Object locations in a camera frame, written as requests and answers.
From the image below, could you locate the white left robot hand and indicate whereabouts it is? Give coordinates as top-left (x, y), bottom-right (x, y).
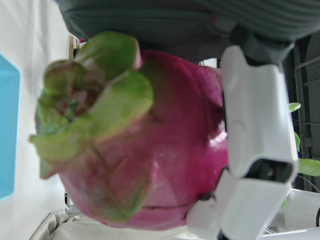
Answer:
top-left (53, 0), bottom-right (320, 240)

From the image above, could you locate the pink dragon fruit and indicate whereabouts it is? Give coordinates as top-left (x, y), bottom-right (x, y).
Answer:
top-left (28, 31), bottom-right (320, 230)

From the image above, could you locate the light blue plastic bin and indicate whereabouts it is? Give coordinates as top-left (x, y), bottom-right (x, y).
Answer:
top-left (0, 51), bottom-right (22, 201)

